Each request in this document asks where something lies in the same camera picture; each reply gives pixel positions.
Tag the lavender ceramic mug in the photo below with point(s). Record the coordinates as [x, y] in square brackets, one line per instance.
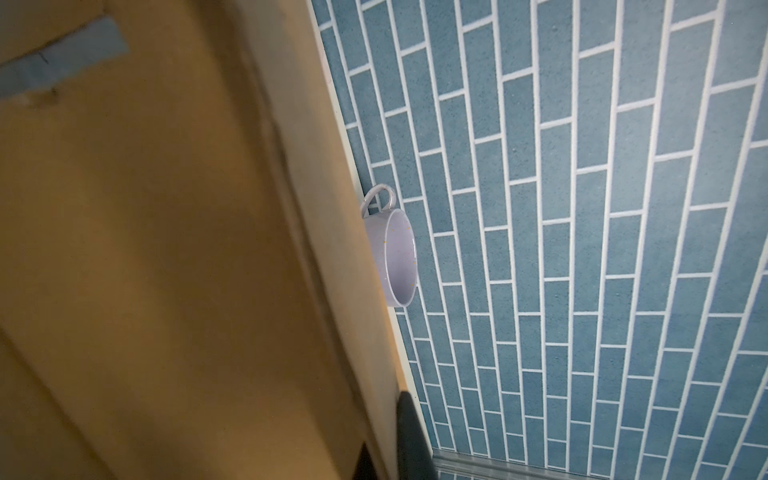
[392, 242]

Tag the brown cardboard box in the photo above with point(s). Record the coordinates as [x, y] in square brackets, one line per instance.
[186, 290]

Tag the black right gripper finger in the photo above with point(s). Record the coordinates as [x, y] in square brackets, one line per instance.
[413, 455]

